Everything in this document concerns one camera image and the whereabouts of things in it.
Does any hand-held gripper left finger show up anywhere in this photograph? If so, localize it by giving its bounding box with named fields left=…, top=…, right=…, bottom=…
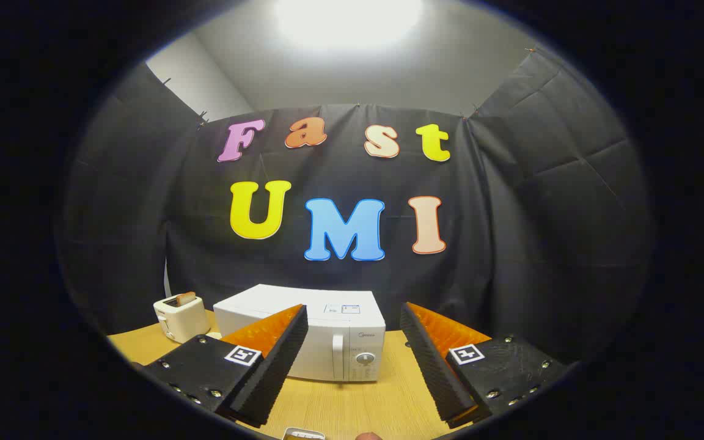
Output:
left=141, top=304, right=309, bottom=428

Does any white microwave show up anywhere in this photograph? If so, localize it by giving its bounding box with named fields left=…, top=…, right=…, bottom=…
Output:
left=213, top=284, right=386, bottom=384

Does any white toaster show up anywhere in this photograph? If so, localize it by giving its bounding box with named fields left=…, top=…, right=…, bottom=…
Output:
left=153, top=292, right=211, bottom=344

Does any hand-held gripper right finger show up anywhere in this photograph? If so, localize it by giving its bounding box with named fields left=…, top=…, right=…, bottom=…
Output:
left=400, top=302, right=573, bottom=428

